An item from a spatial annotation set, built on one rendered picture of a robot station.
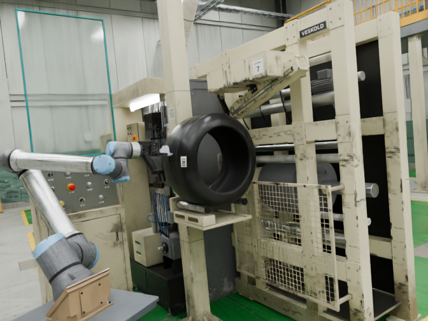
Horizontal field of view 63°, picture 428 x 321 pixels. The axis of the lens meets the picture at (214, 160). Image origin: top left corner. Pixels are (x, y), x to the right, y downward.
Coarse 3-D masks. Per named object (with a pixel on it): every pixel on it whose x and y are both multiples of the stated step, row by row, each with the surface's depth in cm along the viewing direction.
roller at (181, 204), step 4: (176, 204) 231; (180, 204) 227; (184, 204) 223; (188, 204) 220; (192, 204) 216; (196, 204) 213; (200, 204) 211; (184, 208) 225; (188, 208) 220; (192, 208) 215; (196, 208) 211; (200, 208) 207; (204, 208) 204; (208, 208) 205; (204, 212) 204; (208, 212) 205
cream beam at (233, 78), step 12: (240, 60) 216; (252, 60) 206; (264, 60) 198; (276, 60) 202; (216, 72) 237; (228, 72) 226; (240, 72) 217; (252, 72) 208; (264, 72) 199; (276, 72) 202; (216, 84) 238; (228, 84) 228; (240, 84) 222
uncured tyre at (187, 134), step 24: (192, 120) 206; (216, 120) 206; (168, 144) 210; (192, 144) 197; (240, 144) 237; (168, 168) 208; (192, 168) 197; (240, 168) 239; (192, 192) 201; (216, 192) 205; (240, 192) 216
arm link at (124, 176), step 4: (120, 160) 179; (124, 160) 180; (124, 164) 179; (124, 168) 177; (128, 168) 182; (124, 172) 177; (128, 172) 181; (120, 176) 176; (124, 176) 177; (128, 176) 179; (112, 180) 177; (116, 180) 176; (120, 180) 176; (124, 180) 178; (128, 180) 181
